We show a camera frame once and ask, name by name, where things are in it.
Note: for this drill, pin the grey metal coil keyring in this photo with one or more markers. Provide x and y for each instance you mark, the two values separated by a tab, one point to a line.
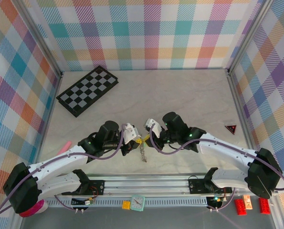
143	156

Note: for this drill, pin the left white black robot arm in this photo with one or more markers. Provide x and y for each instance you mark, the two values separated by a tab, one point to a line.
55	165

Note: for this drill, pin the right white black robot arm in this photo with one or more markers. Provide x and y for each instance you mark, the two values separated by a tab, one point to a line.
227	150

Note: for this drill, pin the pink marker pen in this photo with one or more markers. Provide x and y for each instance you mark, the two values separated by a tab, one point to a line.
65	148

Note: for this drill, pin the black grey chessboard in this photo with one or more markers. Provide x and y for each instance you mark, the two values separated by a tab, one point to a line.
89	88

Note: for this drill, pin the red black triangle piece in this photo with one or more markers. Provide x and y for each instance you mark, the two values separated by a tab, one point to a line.
231	128

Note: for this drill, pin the teal alarm clock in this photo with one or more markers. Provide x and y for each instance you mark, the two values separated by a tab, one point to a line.
137	202

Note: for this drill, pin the yellow toy brick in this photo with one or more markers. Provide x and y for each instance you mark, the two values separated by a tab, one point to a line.
126	205

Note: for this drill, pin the red toy brick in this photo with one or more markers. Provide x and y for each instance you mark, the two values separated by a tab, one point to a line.
265	207
240	207

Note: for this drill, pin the orange wooden block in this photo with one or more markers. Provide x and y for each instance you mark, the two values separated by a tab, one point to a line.
247	202

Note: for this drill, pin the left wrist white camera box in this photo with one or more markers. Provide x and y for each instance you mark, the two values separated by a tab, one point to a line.
129	133

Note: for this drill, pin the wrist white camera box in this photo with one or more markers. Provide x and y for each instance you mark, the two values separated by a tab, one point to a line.
129	133
153	126

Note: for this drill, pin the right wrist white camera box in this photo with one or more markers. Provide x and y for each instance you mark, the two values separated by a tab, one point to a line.
153	126

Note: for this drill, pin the aluminium mounting rail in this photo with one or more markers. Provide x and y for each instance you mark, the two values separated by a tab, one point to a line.
144	184

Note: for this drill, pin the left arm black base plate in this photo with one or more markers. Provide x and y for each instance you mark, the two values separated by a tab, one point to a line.
96	187

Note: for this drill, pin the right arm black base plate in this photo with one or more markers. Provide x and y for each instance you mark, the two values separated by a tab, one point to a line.
195	187

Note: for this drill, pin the aluminium table side rail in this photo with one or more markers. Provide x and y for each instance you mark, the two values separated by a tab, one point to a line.
53	100
237	101

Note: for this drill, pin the black power connector bracket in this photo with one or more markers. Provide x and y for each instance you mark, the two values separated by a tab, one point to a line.
78	201
214	202

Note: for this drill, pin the aluminium upright frame post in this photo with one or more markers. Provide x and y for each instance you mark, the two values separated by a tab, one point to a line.
42	40
246	35

